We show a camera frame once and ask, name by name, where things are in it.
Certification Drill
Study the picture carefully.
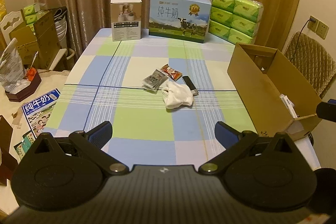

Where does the white long medicine box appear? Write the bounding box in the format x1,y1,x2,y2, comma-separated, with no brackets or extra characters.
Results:
280,94,298,119

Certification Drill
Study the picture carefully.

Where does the wall socket with plug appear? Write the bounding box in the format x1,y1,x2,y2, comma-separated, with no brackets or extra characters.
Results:
307,15,319,32

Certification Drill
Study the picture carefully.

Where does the grey snack packet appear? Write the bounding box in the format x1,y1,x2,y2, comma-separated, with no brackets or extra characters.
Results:
142,69,168,92

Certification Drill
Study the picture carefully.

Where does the brown cardboard box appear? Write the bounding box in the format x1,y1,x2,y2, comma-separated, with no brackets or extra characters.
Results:
227,43,322,140

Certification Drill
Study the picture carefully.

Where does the blue milk carton box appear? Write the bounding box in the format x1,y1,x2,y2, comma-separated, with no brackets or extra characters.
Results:
149,0,211,43

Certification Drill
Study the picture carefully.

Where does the red snack packet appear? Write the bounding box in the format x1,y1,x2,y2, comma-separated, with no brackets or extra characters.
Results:
161,64,183,81

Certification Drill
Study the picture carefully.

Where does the milk flyer paper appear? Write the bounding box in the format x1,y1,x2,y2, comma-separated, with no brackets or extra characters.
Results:
22,89,60,138

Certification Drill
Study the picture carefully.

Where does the brown cardboard carton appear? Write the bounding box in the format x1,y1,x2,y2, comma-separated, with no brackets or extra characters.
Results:
10,11,61,69

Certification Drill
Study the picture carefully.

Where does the yellow plastic bag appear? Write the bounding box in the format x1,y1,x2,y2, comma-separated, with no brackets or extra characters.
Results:
0,0,7,22

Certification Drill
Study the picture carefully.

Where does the dark wooden tray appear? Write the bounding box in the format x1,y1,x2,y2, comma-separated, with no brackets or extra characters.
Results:
5,72,42,102

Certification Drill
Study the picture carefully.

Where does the white cloth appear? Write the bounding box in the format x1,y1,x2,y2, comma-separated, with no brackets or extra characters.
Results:
162,81,194,110

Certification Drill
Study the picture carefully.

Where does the white product box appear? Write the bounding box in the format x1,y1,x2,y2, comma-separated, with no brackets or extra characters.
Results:
110,0,142,42

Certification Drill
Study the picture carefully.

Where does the black charging cable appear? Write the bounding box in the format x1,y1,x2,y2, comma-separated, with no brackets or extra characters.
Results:
292,18,313,57

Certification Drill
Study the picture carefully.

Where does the green tissue pack bundle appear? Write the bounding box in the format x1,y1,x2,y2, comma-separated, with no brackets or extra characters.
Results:
209,0,264,44

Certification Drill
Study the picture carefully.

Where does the silver foil bag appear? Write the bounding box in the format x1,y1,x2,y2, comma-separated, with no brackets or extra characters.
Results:
1,38,25,93

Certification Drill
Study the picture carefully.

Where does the checkered tablecloth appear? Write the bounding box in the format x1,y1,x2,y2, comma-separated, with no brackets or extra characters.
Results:
43,27,322,169

